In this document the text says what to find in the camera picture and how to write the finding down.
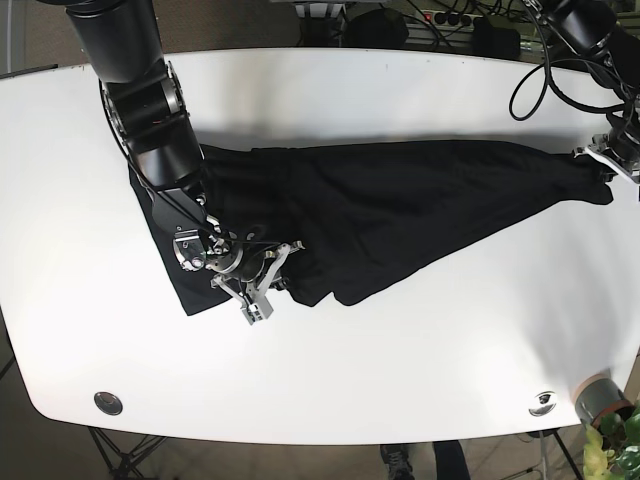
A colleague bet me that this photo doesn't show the green potted plant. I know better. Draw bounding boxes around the green potted plant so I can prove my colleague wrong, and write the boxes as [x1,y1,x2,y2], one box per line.
[583,406,639,480]

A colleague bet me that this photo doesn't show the right metal table grommet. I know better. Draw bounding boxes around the right metal table grommet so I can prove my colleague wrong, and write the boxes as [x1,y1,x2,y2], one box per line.
[528,391,557,417]

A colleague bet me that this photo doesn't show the metal table grommet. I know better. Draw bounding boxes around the metal table grommet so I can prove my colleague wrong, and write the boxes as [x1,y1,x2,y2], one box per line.
[94,391,123,416]
[528,391,557,417]

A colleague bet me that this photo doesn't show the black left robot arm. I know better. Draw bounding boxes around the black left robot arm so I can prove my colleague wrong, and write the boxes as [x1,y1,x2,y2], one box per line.
[510,1,639,185]

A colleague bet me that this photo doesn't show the plain black T-shirt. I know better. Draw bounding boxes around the plain black T-shirt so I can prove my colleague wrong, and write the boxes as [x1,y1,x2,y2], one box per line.
[128,140,615,319]

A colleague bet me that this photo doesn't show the left metal table grommet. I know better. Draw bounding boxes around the left metal table grommet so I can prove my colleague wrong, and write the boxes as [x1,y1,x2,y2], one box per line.
[94,391,123,416]

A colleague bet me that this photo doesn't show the grey plant pot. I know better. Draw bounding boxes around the grey plant pot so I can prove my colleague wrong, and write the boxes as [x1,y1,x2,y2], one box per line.
[572,374,635,429]

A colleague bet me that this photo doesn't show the person's dark shoes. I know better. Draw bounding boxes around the person's dark shoes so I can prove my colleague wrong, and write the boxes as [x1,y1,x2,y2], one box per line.
[380,444,414,480]

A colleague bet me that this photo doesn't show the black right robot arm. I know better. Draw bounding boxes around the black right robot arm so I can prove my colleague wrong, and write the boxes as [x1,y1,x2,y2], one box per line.
[62,1,303,324]

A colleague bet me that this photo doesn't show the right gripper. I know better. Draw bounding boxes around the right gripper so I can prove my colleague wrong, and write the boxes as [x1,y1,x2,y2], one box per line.
[173,228,304,325]

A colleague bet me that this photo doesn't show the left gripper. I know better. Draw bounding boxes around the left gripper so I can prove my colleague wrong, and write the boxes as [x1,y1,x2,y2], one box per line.
[573,115,639,186]

